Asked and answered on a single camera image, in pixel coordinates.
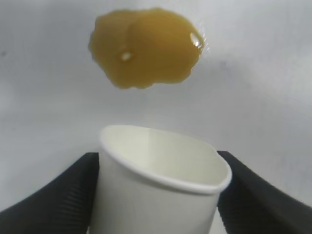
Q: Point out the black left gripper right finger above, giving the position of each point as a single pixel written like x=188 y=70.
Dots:
x=268 y=207

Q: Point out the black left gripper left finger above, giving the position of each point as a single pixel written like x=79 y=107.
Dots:
x=48 y=207

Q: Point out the white paper cup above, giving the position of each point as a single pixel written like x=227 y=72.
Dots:
x=151 y=207

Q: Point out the brown liquid spill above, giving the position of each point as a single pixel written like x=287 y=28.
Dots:
x=146 y=48

